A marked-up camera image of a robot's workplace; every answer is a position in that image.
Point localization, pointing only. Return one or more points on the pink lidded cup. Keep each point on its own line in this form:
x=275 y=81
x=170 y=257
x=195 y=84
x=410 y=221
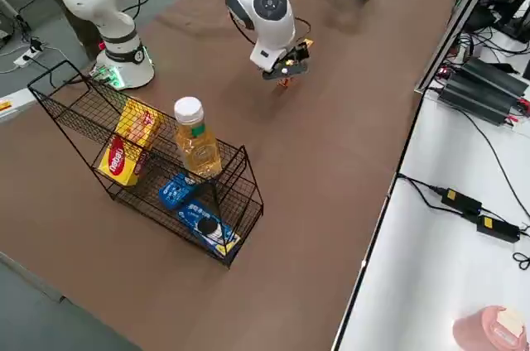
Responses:
x=484 y=330

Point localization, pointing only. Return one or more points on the yellow wafer box red logo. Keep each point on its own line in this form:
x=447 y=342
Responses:
x=136 y=123

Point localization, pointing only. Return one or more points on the blue oreo cookie box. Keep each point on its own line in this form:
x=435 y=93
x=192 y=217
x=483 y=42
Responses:
x=207 y=227
x=176 y=191

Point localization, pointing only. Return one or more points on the black adapter yellow label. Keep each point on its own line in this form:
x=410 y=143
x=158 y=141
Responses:
x=461 y=201
x=497 y=228

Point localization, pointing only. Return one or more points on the black finned power supply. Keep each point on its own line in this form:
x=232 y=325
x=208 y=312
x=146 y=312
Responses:
x=476 y=100
x=497 y=78

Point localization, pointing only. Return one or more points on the yellow nabati wafer box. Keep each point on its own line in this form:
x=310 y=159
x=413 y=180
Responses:
x=118 y=164

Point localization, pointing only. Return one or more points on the aluminium frame post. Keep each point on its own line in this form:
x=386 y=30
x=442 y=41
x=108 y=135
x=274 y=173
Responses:
x=456 y=28

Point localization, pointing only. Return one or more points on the white floor power strip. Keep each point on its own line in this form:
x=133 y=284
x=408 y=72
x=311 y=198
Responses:
x=27 y=57

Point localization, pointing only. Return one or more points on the yellow drink bottle white cap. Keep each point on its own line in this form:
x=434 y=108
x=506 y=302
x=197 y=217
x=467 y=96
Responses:
x=198 y=148

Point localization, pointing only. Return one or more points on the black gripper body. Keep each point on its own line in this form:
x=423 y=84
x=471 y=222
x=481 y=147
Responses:
x=287 y=64

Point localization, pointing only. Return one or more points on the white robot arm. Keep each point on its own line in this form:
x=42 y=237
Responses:
x=269 y=28

